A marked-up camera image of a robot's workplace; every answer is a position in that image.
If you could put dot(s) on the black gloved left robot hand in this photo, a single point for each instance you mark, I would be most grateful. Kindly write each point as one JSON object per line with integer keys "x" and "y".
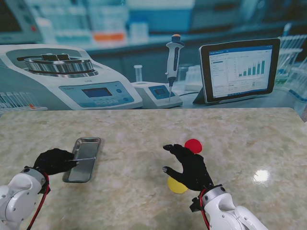
{"x": 52, "y": 161}

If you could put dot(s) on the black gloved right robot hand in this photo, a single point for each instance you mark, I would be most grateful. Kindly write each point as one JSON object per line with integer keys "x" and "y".
{"x": 189, "y": 170}

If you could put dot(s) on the yellow-topped clear culture dish lid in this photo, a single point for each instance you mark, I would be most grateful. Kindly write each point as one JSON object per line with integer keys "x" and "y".
{"x": 176, "y": 185}

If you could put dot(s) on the red round filter paper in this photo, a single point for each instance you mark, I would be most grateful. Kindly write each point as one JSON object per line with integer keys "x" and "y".
{"x": 195, "y": 145}

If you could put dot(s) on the rectangular stainless steel tray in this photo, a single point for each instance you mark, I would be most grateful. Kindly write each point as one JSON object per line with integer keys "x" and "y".
{"x": 84, "y": 163}

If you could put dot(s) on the printed laboratory scene backdrop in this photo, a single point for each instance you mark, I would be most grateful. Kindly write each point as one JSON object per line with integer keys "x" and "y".
{"x": 153, "y": 72}

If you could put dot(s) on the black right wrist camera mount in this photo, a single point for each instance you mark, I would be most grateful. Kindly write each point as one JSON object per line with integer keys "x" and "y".
{"x": 194, "y": 205}

